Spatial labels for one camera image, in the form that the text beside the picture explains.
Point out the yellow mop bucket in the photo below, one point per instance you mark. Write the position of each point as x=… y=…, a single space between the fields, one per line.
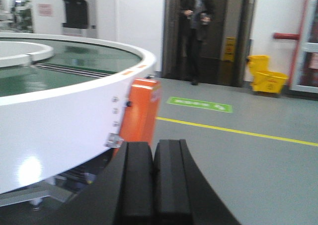
x=265 y=80

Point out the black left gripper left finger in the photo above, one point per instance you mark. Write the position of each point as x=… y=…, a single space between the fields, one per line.
x=122 y=194

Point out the yellow wet floor sign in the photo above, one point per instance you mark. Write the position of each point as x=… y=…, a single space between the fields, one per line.
x=229 y=50

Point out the green floor sign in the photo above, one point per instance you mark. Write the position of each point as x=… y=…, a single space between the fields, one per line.
x=200 y=104

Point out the person in dark clothes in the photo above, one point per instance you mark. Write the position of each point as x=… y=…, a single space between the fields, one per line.
x=197 y=15

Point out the red fire pipe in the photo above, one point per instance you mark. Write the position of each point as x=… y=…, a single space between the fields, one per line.
x=296 y=37

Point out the orange control box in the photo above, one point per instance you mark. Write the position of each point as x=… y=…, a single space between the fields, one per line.
x=139 y=119

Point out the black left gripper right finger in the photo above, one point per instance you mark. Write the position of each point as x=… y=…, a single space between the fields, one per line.
x=183 y=196

